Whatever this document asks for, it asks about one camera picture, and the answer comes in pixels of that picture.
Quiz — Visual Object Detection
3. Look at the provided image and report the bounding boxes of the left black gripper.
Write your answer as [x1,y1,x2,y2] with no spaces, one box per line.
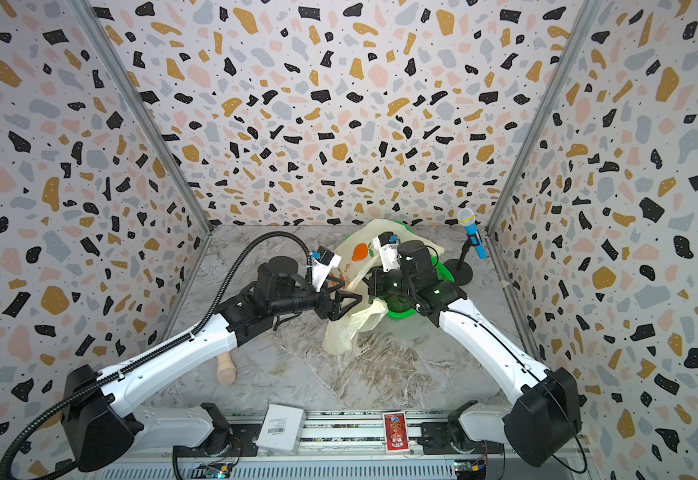
[273,275,363,321]

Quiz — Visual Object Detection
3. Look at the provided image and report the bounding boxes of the cream plastic bag orange print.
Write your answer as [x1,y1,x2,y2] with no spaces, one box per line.
[322,219,453,355]

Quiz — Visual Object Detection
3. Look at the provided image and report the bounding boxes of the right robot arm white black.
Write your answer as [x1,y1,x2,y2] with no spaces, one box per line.
[364,232,582,467]

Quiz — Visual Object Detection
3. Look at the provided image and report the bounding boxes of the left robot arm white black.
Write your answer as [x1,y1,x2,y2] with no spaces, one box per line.
[61,256,362,472]

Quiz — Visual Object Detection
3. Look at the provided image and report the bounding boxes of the green plastic basket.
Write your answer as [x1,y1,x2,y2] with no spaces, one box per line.
[381,232,453,319]

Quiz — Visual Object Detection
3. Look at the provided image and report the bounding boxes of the black microphone stand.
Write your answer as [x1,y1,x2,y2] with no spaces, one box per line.
[444,238,473,286]

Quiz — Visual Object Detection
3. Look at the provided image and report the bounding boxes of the blue toy microphone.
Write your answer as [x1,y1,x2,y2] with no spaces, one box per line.
[457,208,487,260]

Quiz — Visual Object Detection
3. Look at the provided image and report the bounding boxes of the wooden rolling pin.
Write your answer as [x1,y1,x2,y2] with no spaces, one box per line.
[216,352,237,385]

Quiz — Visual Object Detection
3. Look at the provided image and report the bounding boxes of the white cardboard box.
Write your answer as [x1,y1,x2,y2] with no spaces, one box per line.
[256,404,306,455]

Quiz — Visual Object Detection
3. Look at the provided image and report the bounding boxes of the red card pack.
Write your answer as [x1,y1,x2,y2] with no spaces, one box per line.
[382,411,410,454]

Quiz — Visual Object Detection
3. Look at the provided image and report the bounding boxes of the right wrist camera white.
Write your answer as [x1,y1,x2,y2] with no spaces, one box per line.
[372,231,400,273]

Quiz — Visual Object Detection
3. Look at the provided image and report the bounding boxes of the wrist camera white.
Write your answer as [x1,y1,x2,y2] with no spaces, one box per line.
[372,231,400,273]
[311,246,341,292]

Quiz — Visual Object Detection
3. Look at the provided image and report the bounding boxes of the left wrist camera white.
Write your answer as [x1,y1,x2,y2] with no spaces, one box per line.
[311,246,341,292]

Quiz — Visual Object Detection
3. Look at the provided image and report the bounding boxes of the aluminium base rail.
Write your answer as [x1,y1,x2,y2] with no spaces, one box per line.
[81,409,602,480]

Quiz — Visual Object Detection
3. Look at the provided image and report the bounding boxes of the black corrugated cable hose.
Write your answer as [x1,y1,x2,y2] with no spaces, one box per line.
[0,231,314,480]

